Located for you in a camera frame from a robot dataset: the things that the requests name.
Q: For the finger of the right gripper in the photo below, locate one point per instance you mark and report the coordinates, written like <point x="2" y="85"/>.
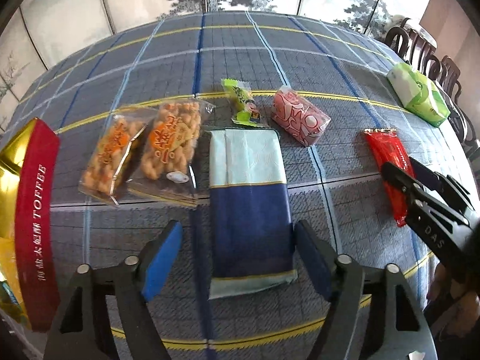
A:
<point x="413" y="190"/>
<point x="452" y="192"/>

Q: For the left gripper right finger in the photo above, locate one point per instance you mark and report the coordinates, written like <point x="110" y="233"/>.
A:
<point x="372" y="313"/>

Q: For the red foil snack packet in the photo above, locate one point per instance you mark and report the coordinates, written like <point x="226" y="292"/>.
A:
<point x="387" y="147"/>

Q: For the blue white paper packet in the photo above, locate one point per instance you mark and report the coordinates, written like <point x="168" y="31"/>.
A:
<point x="253" y="242"/>

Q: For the green tissue pack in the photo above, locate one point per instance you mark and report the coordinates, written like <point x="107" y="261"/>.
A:
<point x="418" y="94"/>

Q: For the pink white snack packet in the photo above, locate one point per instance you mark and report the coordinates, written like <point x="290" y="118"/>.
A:
<point x="297" y="116"/>

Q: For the dark wooden chair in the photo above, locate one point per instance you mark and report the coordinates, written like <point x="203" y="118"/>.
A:
<point x="417" y="47"/>

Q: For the green cartoon candy packet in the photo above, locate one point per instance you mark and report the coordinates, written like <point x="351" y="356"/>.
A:
<point x="245" y="110"/>

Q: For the blue plaid tablecloth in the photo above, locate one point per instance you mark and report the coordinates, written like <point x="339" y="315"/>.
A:
<point x="334" y="185"/>

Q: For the gold red toffee tin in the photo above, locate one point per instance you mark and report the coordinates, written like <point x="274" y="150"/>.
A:
<point x="29" y="292"/>

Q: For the right fried twist snack bag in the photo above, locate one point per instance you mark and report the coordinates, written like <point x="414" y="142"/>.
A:
<point x="165" y="170"/>

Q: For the fried twist snack bag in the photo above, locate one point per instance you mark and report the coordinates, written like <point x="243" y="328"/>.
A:
<point x="165" y="170"/>
<point x="117" y="154"/>

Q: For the left fried twist snack bag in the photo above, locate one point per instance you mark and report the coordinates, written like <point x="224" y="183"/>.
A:
<point x="117" y="154"/>

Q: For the painted folding screen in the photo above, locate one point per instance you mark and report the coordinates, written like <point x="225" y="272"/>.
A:
<point x="38" y="34"/>

